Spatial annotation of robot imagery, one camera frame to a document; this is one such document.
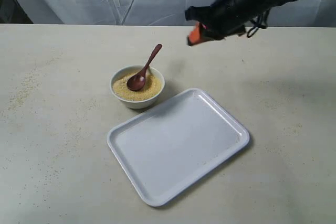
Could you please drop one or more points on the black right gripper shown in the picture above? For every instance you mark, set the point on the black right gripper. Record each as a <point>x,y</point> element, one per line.
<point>224,18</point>

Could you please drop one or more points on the dark brown wooden spoon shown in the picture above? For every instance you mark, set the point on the dark brown wooden spoon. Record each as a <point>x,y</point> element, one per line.
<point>137,81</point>

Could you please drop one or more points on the white ceramic bowl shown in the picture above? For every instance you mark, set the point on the white ceramic bowl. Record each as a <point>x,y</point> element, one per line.
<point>137,104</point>

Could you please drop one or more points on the yellowish food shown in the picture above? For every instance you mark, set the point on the yellowish food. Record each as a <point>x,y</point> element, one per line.
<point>151,88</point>

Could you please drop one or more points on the white rectangular plastic tray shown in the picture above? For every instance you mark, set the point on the white rectangular plastic tray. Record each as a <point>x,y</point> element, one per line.
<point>168,148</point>

